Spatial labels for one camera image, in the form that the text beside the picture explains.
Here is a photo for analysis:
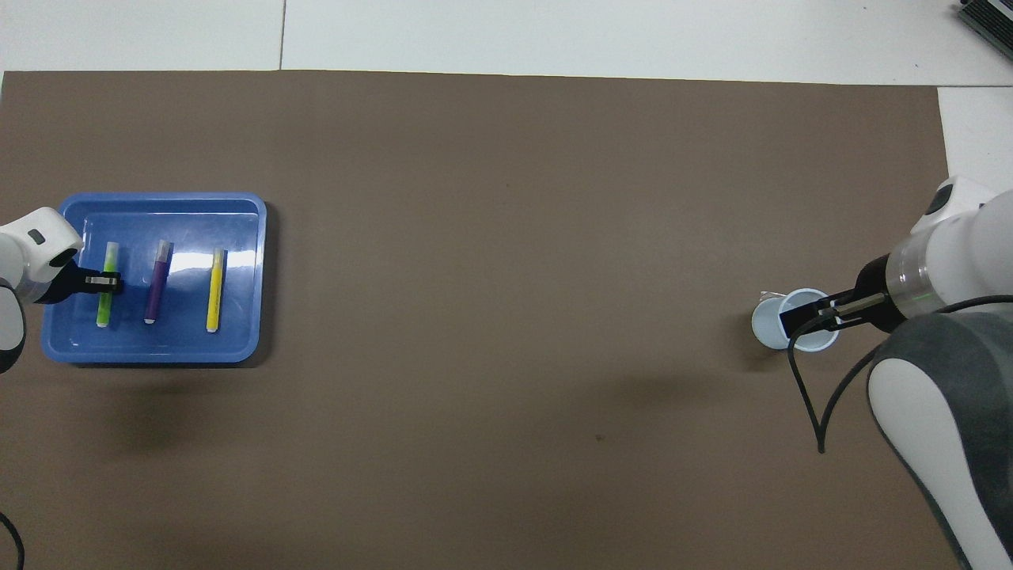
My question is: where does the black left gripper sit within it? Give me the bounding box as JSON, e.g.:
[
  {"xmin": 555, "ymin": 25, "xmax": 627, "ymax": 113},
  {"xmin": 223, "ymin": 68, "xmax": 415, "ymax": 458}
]
[{"xmin": 36, "ymin": 260, "xmax": 124, "ymax": 305}]

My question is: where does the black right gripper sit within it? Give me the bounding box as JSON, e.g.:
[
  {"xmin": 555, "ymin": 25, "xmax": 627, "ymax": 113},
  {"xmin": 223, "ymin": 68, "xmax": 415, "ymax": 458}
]
[{"xmin": 779, "ymin": 255, "xmax": 907, "ymax": 336}]

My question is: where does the green pen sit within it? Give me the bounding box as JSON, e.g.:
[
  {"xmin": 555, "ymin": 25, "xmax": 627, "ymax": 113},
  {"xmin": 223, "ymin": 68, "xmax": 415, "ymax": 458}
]
[{"xmin": 96, "ymin": 241, "xmax": 121, "ymax": 329}]

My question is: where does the purple pen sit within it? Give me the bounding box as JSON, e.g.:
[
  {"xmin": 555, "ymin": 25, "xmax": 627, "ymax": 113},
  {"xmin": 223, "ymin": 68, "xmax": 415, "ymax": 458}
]
[{"xmin": 143, "ymin": 240, "xmax": 173, "ymax": 325}]

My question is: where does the yellow pen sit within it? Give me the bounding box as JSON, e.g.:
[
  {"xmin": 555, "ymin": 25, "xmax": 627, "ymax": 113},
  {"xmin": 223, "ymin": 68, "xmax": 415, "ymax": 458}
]
[{"xmin": 206, "ymin": 248, "xmax": 229, "ymax": 334}]

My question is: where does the blue plastic tray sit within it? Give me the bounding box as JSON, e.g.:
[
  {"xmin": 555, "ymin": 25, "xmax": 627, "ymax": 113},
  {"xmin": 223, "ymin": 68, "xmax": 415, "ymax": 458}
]
[{"xmin": 41, "ymin": 192, "xmax": 268, "ymax": 365}]

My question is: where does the light blue mesh pen cup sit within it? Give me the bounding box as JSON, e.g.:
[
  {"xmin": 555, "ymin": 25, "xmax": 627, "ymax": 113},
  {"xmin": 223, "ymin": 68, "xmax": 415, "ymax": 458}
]
[{"xmin": 750, "ymin": 287, "xmax": 840, "ymax": 353}]

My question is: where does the brown table mat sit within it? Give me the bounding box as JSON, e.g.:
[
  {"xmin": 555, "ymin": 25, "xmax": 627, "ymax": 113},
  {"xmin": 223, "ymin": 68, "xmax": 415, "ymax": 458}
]
[{"xmin": 0, "ymin": 70, "xmax": 976, "ymax": 570}]

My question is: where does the grey ribbed device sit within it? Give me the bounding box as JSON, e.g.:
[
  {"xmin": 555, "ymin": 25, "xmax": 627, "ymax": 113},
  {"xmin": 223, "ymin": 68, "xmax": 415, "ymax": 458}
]
[{"xmin": 956, "ymin": 0, "xmax": 1013, "ymax": 50}]

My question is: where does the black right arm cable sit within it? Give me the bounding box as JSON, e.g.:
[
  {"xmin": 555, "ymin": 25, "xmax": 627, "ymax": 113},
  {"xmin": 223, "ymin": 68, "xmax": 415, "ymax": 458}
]
[{"xmin": 786, "ymin": 294, "xmax": 1013, "ymax": 455}]

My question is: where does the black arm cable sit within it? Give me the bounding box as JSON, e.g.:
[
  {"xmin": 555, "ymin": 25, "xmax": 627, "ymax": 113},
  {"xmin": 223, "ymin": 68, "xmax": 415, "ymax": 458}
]
[
  {"xmin": 0, "ymin": 511, "xmax": 26, "ymax": 570},
  {"xmin": 786, "ymin": 294, "xmax": 1013, "ymax": 455}
]

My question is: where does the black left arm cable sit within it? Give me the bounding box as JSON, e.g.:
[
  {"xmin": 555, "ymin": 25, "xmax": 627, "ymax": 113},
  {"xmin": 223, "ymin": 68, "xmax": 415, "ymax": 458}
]
[{"xmin": 0, "ymin": 511, "xmax": 26, "ymax": 570}]

